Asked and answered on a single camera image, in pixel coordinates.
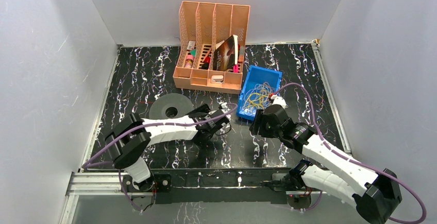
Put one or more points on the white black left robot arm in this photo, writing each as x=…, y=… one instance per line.
x=129, y=139

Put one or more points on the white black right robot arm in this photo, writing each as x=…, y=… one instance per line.
x=374, y=195

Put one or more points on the dark book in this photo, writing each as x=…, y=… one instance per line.
x=226, y=55

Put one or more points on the pink marker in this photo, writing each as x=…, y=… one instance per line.
x=236, y=68

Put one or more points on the white pink stapler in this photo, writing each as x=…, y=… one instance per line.
x=217, y=79

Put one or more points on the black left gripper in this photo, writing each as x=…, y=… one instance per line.
x=214, y=120

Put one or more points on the grey filament spool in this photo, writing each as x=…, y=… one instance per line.
x=172, y=105

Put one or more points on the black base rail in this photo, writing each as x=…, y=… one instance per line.
x=225, y=185

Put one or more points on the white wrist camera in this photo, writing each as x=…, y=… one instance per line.
x=223, y=106
x=278, y=100

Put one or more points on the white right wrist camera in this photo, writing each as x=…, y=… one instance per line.
x=278, y=100

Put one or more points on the red black bottle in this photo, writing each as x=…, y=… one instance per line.
x=206, y=63

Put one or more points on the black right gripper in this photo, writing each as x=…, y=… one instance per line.
x=259, y=117

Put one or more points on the pink sticker roll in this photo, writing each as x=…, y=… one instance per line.
x=189, y=61

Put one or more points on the blue plastic bin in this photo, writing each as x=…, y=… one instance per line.
x=259, y=84

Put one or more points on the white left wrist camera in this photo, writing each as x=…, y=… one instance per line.
x=223, y=106

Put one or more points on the pink desk organizer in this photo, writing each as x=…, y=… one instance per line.
x=203, y=28

